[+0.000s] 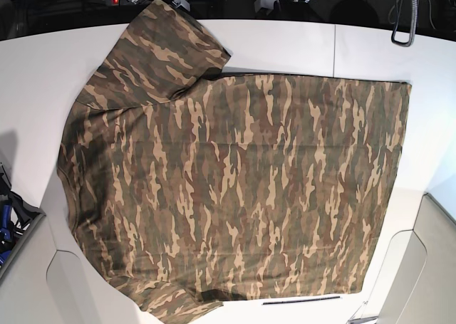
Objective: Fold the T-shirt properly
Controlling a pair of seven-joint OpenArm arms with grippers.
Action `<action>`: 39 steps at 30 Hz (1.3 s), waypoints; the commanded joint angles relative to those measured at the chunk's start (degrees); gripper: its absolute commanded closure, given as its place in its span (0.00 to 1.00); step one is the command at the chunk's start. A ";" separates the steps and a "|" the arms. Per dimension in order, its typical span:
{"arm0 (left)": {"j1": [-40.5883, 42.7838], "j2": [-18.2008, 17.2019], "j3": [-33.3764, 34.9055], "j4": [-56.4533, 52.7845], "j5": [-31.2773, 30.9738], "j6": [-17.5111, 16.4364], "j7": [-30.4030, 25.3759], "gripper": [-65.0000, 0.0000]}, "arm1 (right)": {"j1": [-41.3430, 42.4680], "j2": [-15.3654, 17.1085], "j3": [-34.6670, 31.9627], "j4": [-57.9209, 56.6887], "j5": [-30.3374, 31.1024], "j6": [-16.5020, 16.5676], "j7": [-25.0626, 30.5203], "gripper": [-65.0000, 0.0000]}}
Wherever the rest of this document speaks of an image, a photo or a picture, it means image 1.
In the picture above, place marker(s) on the camouflage T-shirt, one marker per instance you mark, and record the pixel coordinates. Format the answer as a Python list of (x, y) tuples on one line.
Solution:
[(187, 188)]

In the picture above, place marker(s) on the blue and black items bin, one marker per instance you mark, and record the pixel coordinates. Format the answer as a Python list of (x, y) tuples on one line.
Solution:
[(18, 220)]

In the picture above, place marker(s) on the white stand bracket right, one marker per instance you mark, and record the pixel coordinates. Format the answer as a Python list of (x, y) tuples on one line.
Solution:
[(264, 4)]

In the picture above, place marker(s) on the white stand bracket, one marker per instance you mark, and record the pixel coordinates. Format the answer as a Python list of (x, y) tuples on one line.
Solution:
[(264, 4), (182, 4)]

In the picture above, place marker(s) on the white stand bracket left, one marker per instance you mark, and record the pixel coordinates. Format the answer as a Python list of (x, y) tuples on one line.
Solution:
[(182, 4)]

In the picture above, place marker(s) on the thin grey cables background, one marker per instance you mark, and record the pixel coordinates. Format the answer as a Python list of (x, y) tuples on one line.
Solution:
[(423, 5)]

